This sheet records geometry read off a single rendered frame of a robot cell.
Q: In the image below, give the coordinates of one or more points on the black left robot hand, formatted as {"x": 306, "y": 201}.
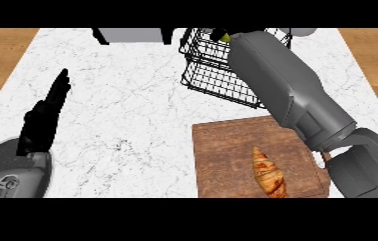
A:
{"x": 43, "y": 125}

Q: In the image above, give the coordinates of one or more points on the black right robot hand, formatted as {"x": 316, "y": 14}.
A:
{"x": 219, "y": 33}

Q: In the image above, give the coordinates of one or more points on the green pear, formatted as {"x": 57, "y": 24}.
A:
{"x": 226, "y": 38}

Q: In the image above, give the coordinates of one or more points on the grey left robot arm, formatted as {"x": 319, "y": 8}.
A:
{"x": 24, "y": 175}

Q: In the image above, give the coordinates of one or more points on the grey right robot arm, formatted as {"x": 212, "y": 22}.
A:
{"x": 285, "y": 85}

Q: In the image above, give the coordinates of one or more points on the brown wooden cutting board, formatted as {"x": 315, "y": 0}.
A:
{"x": 226, "y": 151}

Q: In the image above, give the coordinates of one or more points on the pale grey rounded object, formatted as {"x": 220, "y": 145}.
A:
{"x": 302, "y": 31}

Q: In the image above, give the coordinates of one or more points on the golden brown croissant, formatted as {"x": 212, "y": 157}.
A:
{"x": 268, "y": 175}

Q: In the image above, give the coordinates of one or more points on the grey appliance with black frame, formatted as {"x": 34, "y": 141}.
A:
{"x": 133, "y": 35}

